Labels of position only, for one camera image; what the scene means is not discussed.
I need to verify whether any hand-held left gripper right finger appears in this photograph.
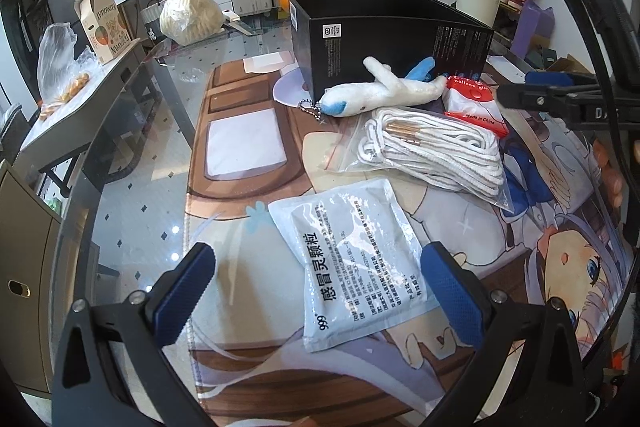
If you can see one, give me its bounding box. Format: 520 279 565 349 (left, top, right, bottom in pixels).
420 241 586 427

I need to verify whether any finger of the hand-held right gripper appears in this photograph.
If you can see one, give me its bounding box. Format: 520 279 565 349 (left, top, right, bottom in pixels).
522 69 601 90
495 84 586 115

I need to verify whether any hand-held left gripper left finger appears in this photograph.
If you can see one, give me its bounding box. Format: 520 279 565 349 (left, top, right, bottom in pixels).
50 242 218 427

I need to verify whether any red balloon packet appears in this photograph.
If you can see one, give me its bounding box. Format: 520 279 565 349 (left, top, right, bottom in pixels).
442 74 511 138

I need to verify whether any bagged thick white rope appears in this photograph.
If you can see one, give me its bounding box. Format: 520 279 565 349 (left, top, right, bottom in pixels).
340 107 516 212

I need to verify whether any white medicine sachet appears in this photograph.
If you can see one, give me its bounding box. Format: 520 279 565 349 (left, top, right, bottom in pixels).
267 178 441 354

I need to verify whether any black cardboard box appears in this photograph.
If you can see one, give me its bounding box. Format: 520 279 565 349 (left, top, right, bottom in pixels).
288 0 496 100

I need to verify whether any white blue plush toy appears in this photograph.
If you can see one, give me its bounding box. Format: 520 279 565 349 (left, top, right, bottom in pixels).
295 56 448 124

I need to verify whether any person's right hand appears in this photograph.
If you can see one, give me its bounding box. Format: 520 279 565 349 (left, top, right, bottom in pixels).
592 139 628 210

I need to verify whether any brown cardboard box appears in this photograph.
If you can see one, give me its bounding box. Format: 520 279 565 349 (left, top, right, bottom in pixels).
542 54 596 75

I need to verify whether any purple box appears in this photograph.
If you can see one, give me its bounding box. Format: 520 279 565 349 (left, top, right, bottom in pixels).
510 0 556 60

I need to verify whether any printed desk mat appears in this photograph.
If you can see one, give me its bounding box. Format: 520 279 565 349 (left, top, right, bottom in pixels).
185 54 640 427

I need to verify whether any grey cabinet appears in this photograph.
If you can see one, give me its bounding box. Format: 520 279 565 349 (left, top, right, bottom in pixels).
0 159 66 393

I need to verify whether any white side table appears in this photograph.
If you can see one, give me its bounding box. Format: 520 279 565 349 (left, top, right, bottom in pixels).
20 42 151 168

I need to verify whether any white paper sheet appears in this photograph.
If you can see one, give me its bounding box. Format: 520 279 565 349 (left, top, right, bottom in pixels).
244 52 296 74

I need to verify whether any clear plastic snack bag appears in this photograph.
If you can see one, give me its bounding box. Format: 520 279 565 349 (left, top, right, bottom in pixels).
36 23 93 108

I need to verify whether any printed cardboard fruit box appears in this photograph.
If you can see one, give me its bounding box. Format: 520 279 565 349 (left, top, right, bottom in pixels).
74 0 132 66

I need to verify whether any pale round bagged bundle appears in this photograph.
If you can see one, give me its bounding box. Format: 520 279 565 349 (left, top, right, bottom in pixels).
159 0 225 46

